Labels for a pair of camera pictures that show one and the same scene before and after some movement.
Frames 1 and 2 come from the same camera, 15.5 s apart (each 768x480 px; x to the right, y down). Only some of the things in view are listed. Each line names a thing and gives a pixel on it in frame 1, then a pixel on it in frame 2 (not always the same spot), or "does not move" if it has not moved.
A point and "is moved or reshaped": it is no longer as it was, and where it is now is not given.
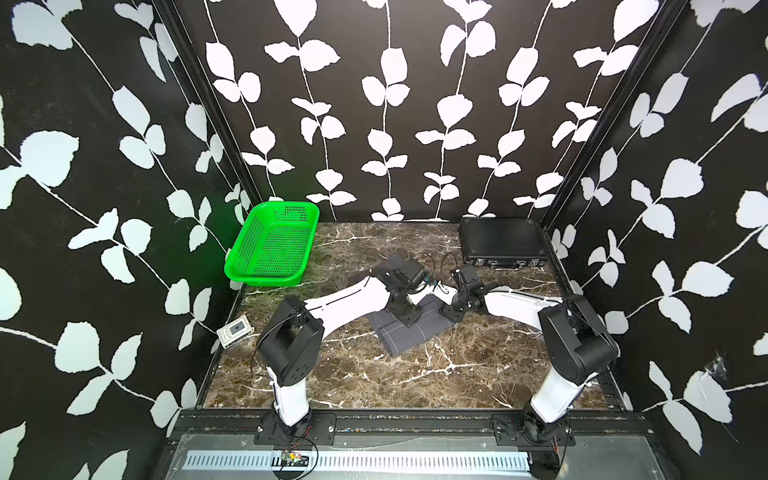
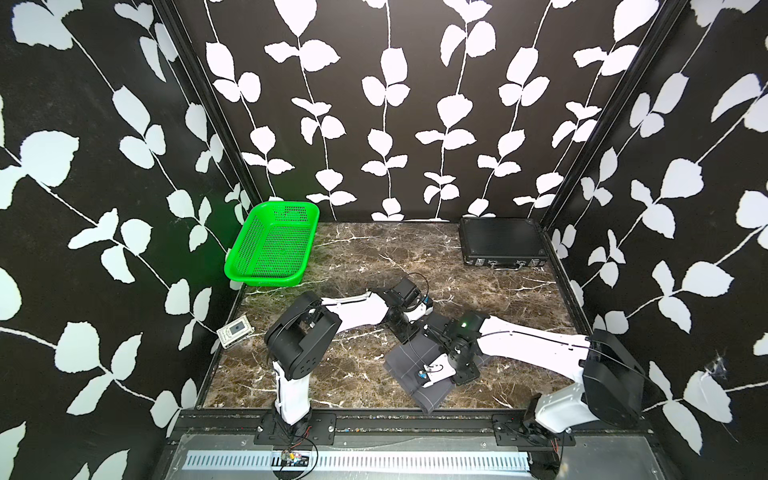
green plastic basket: x=273 y=244 does not move
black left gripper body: x=409 y=313 → x=403 y=330
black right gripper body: x=458 y=306 → x=464 y=373
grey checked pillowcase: x=398 y=339 is moved or reshaped
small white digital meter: x=235 y=331 does not move
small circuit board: x=293 y=459 does not move
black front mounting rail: x=506 y=428 does not move
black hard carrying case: x=505 y=243 does not move
